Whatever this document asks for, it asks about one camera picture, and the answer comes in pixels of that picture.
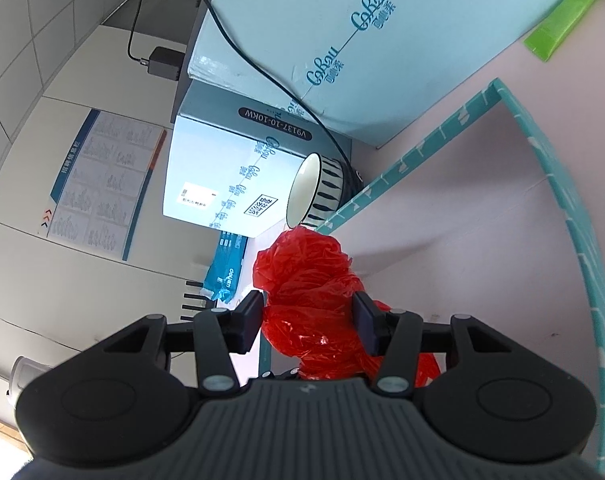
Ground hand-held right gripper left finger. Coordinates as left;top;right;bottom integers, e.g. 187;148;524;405
98;289;264;400

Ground white bowl black stripes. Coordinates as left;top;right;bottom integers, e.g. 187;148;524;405
286;152;347;232

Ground wall poster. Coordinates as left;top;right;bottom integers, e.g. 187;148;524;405
37;108;167;262

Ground large light blue carton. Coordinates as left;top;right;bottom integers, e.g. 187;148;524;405
185;0;601;150

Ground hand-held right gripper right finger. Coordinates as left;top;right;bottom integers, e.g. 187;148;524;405
353;290;514;398

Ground long black cable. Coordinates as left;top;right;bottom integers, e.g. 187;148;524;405
197;0;364;196

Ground light blue carton white label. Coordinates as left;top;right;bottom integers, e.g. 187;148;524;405
162;80;353;240

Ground grey rounded object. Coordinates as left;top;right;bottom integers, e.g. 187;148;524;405
7;355;50;398

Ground pink desktop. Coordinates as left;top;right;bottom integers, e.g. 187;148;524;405
217;0;605;476

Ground blue packet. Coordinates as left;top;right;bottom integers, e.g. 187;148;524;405
204;231;248;304

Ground black adapter cable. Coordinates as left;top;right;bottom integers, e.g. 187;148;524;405
126;0;183;63

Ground black pronged object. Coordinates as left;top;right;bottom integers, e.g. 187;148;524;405
180;280;206;322

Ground teal patterned box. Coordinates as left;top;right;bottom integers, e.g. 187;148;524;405
257;77;605;476

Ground green tube white cap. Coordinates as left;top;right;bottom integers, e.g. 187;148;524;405
524;0;605;63

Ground red plastic bag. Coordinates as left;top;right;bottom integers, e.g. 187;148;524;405
252;227;442;391

